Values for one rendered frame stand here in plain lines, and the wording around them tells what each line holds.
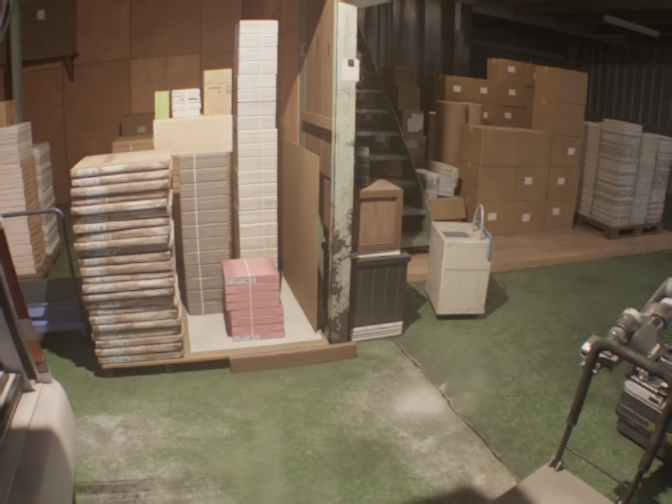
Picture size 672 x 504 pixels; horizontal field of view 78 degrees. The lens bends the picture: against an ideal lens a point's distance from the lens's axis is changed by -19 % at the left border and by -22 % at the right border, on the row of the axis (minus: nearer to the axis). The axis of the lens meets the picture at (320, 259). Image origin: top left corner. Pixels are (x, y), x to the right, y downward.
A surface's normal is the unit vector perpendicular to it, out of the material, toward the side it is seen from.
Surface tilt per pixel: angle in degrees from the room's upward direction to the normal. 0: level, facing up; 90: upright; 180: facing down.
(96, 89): 90
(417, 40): 89
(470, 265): 90
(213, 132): 90
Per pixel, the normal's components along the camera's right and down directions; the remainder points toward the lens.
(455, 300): 0.00, 0.36
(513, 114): 0.26, 0.35
